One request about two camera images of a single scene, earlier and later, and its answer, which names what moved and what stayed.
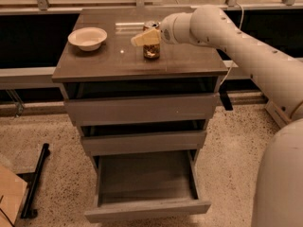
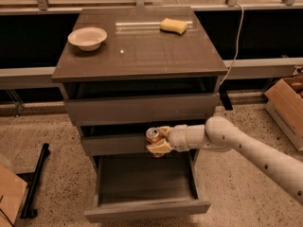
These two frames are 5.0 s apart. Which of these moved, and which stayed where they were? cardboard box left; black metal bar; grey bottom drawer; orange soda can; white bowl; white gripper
Moved: white gripper; orange soda can
Stayed: black metal bar; grey bottom drawer; cardboard box left; white bowl
